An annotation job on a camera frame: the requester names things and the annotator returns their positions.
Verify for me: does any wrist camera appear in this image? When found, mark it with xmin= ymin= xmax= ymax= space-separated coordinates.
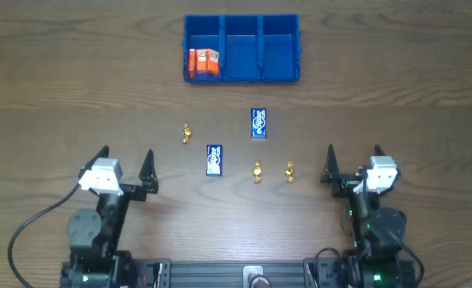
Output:
xmin=352 ymin=154 xmax=399 ymax=195
xmin=78 ymin=157 xmax=124 ymax=197

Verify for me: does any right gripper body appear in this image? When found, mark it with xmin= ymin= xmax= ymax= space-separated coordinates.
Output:
xmin=326 ymin=172 xmax=361 ymax=198

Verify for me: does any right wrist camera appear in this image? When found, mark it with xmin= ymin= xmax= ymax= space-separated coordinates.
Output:
xmin=352 ymin=154 xmax=399 ymax=195

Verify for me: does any mounting rail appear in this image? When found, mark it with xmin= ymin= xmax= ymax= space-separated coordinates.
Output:
xmin=134 ymin=258 xmax=343 ymax=288

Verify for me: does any blue tray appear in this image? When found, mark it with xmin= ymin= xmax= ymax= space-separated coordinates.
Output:
xmin=182 ymin=14 xmax=302 ymax=84

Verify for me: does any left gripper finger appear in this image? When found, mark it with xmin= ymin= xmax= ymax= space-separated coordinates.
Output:
xmin=78 ymin=145 xmax=110 ymax=179
xmin=138 ymin=149 xmax=160 ymax=189

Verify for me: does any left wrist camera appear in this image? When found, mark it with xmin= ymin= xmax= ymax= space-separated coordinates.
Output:
xmin=78 ymin=157 xmax=124 ymax=197

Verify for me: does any blue candy pack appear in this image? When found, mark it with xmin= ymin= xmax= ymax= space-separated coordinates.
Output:
xmin=250 ymin=107 xmax=267 ymax=140
xmin=206 ymin=144 xmax=223 ymax=177

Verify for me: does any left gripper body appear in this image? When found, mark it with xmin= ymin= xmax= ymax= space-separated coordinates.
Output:
xmin=118 ymin=183 xmax=160 ymax=202

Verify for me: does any black cable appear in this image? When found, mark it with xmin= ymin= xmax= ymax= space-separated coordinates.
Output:
xmin=6 ymin=182 xmax=81 ymax=288
xmin=398 ymin=239 xmax=426 ymax=288

